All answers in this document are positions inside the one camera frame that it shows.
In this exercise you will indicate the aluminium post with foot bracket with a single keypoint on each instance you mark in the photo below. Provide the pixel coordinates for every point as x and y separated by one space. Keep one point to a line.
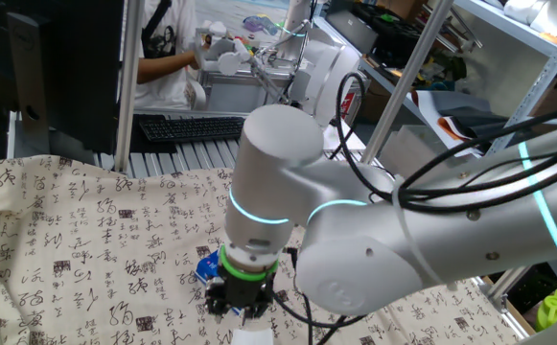
508 287

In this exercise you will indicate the black keyboard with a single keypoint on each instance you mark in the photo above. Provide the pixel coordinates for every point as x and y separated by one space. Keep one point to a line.
187 128

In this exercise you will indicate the white pulled napkin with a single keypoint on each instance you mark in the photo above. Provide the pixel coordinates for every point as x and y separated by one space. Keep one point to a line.
251 338

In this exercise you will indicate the metal shelf rack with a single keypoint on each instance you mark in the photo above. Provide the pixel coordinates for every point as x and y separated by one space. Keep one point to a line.
534 91

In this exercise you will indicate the upright aluminium post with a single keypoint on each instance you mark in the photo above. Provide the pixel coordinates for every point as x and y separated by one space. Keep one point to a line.
129 72

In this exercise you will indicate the red and white sign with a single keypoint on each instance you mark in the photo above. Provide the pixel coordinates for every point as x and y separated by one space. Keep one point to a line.
347 105

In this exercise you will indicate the black tool case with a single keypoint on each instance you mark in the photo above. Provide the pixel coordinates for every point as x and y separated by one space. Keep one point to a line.
393 33

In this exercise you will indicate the slanted aluminium post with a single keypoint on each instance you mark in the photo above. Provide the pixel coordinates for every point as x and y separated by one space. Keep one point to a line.
412 72

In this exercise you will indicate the person in printed white shirt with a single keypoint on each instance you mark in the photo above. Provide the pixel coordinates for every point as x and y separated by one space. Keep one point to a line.
163 81

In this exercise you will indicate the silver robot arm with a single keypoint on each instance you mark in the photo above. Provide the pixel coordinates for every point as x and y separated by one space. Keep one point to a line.
402 230

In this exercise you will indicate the orange and dark cloth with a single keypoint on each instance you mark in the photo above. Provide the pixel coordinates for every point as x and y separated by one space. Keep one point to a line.
474 122

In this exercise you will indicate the aluminium table edge rail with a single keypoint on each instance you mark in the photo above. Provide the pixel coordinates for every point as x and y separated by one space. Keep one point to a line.
517 323

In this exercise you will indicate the blue tissue pack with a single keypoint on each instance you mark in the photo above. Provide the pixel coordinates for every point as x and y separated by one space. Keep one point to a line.
208 273

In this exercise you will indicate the metal cart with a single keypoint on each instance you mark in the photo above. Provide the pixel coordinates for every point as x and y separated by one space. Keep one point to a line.
230 96

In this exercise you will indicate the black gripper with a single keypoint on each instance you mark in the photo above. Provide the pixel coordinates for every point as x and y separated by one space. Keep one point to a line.
244 294

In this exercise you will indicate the black computer monitor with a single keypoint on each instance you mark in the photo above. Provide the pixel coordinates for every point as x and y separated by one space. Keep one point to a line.
76 72

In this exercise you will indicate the beige calligraphy tablecloth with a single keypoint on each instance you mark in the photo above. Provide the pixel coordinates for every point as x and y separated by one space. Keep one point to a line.
67 239

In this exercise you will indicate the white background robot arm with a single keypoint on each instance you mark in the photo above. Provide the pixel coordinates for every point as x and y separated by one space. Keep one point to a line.
326 67

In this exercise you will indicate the black desk mat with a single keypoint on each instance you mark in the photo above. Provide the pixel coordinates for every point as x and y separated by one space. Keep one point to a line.
139 146

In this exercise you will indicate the grey laptop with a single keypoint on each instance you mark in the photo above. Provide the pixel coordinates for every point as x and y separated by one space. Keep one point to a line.
352 31

